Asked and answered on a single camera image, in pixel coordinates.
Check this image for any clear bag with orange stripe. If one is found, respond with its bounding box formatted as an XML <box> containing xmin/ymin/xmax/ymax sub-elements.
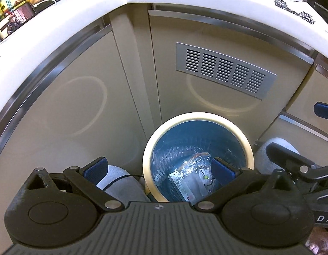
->
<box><xmin>184</xmin><ymin>152</ymin><xmax>210</xmax><ymax>171</ymax></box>

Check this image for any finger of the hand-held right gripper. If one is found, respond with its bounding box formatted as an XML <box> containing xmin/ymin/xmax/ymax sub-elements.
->
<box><xmin>313</xmin><ymin>102</ymin><xmax>328</xmax><ymax>119</ymax></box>
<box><xmin>265</xmin><ymin>142</ymin><xmax>328</xmax><ymax>192</ymax></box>

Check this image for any beige cabinet door with vent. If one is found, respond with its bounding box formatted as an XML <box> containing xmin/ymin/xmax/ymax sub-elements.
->
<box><xmin>148</xmin><ymin>9</ymin><xmax>317</xmax><ymax>145</ymax></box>

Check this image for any silver cabinet vent grille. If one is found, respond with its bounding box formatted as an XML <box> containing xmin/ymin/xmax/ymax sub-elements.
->
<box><xmin>176</xmin><ymin>42</ymin><xmax>278</xmax><ymax>101</ymax></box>

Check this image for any beige drawer front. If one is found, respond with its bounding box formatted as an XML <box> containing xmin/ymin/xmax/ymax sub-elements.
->
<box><xmin>277</xmin><ymin>64</ymin><xmax>328</xmax><ymax>150</ymax></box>

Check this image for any blue bin liner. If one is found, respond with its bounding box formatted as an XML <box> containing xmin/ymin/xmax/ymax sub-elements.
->
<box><xmin>151</xmin><ymin>122</ymin><xmax>245</xmax><ymax>202</ymax></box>

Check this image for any black smartphone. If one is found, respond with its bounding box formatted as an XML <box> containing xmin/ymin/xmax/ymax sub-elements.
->
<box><xmin>6</xmin><ymin>1</ymin><xmax>37</xmax><ymax>35</ymax></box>

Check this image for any white charging cable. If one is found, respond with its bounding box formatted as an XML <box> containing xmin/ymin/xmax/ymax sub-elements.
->
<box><xmin>33</xmin><ymin>0</ymin><xmax>57</xmax><ymax>9</ymax></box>

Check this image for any white fuzzy slipper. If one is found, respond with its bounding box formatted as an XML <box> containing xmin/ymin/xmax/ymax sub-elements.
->
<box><xmin>253</xmin><ymin>137</ymin><xmax>301</xmax><ymax>176</ymax></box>
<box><xmin>96</xmin><ymin>165</ymin><xmax>152</xmax><ymax>203</ymax></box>

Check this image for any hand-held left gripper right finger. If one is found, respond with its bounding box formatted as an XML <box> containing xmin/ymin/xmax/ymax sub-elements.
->
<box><xmin>194</xmin><ymin>157</ymin><xmax>296</xmax><ymax>213</ymax></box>

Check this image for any grey white printed cloth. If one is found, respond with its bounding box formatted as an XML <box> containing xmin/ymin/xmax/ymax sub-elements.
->
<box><xmin>249</xmin><ymin>0</ymin><xmax>317</xmax><ymax>26</ymax></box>

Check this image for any thin black cable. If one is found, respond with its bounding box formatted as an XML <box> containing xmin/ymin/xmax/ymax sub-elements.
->
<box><xmin>102</xmin><ymin>174</ymin><xmax>145</xmax><ymax>192</ymax></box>

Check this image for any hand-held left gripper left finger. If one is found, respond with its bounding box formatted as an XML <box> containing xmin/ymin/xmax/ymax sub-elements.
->
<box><xmin>22</xmin><ymin>157</ymin><xmax>124</xmax><ymax>213</ymax></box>

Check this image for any plain beige cabinet door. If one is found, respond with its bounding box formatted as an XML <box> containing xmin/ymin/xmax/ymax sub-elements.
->
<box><xmin>0</xmin><ymin>24</ymin><xmax>144</xmax><ymax>205</ymax></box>

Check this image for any cream round trash bin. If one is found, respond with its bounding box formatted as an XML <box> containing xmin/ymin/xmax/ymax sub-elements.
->
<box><xmin>142</xmin><ymin>112</ymin><xmax>255</xmax><ymax>204</ymax></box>

